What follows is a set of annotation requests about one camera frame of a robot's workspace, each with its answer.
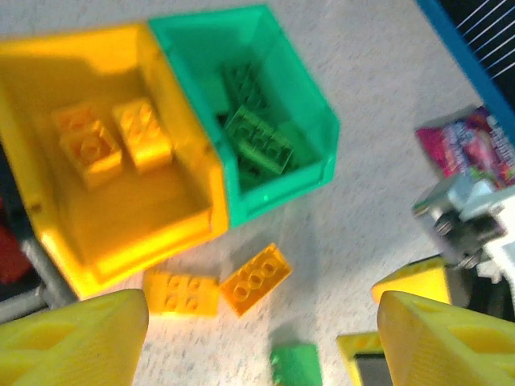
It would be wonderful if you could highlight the red lego brick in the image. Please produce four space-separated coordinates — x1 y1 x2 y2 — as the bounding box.
0 224 31 285

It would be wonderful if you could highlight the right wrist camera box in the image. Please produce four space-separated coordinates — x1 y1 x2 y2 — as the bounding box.
412 173 509 266

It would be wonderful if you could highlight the yellow lego brick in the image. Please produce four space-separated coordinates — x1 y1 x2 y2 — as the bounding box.
111 98 175 170
60 120 124 190
142 269 220 318
51 102 101 133
219 242 294 318

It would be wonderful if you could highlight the colourful snack packet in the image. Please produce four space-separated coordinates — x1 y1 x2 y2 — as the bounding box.
415 105 515 190

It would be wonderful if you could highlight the yellow plastic bin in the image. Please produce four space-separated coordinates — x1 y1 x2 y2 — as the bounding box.
0 23 230 301

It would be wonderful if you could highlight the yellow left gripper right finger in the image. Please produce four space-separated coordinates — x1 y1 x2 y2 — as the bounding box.
377 291 515 386

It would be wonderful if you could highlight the dark green lego brick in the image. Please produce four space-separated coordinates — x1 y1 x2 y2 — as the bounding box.
220 62 270 117

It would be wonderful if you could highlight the green plastic bin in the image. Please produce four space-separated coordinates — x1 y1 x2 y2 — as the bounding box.
147 3 341 230

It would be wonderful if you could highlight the blue table rim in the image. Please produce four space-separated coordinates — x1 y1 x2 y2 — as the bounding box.
416 0 515 136

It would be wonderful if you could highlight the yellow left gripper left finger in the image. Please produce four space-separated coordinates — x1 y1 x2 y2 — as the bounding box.
0 289 150 386

